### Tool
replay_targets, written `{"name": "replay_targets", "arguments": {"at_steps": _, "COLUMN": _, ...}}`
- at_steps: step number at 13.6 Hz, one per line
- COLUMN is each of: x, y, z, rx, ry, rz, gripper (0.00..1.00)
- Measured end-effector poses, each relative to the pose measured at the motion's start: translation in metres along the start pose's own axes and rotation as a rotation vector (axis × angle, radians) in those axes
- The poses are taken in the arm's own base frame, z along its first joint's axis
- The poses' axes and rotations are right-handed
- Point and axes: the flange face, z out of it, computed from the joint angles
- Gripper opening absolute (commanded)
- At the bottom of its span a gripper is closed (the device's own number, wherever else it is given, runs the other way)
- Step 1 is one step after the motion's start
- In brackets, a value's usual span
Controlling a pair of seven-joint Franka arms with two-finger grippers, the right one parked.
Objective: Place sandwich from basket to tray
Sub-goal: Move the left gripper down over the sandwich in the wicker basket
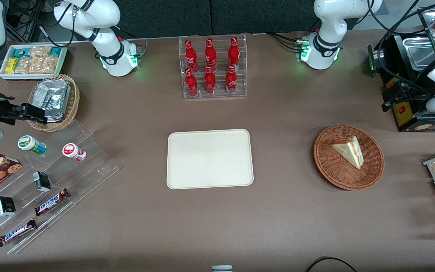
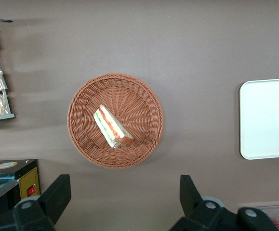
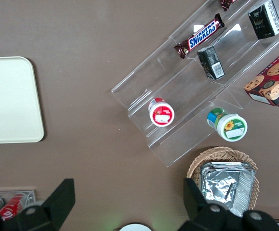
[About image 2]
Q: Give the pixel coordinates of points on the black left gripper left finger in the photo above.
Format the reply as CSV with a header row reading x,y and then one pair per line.
x,y
55,195

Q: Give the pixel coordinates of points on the cream plastic tray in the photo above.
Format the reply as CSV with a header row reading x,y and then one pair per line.
x,y
267,118

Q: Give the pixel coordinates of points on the round brown wicker basket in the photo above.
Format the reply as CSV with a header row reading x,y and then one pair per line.
x,y
134,101

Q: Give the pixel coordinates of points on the clear acrylic bottle rack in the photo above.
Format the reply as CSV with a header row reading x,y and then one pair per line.
x,y
257,209

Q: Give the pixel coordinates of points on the red cola bottle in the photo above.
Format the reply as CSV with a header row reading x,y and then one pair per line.
x,y
277,225

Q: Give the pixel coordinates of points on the triangle sandwich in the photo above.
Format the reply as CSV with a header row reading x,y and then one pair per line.
x,y
111,126

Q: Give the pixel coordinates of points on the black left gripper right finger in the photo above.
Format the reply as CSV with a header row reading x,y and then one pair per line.
x,y
192,197

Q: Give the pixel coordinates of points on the black food warmer yellow panel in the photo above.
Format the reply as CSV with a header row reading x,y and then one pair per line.
x,y
28,178

